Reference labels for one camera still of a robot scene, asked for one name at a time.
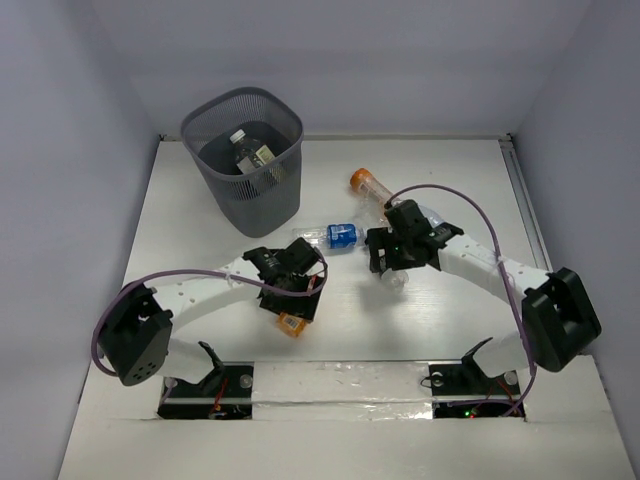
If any clear bottle black label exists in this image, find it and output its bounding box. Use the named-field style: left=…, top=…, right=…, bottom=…
left=379, top=269, right=409, bottom=292

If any orange juice bottle brown cap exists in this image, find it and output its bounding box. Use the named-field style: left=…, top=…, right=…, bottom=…
left=276, top=313, right=308, bottom=338

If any clear apple juice bottle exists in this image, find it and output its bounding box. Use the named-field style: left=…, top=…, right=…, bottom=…
left=229, top=129, right=276, bottom=174

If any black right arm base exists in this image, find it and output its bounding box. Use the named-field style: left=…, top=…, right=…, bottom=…
left=419, top=337, right=526, bottom=419

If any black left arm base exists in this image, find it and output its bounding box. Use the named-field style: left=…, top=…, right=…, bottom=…
left=157, top=341, right=254, bottom=420

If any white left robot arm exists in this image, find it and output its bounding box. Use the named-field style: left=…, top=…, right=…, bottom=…
left=90, top=238, right=328, bottom=396

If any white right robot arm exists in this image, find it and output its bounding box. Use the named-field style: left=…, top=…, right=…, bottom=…
left=365, top=200, right=602, bottom=392

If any grey mesh waste bin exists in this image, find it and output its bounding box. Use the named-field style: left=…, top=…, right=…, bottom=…
left=180, top=87, right=303, bottom=238

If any clear bottle light blue cap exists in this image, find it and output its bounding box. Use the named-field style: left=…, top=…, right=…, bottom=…
left=419, top=205, right=445, bottom=228

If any clear bottle blue label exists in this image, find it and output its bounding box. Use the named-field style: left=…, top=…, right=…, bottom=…
left=292, top=223, right=365, bottom=251

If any long orange capped bottle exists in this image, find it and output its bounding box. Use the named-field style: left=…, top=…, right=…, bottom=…
left=349, top=168, right=393, bottom=205

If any silver taped front rail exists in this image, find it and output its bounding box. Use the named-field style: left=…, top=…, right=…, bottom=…
left=251, top=361, right=433, bottom=421

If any metal rail right wall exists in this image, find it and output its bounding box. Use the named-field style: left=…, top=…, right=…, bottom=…
left=498, top=137, right=553, bottom=297

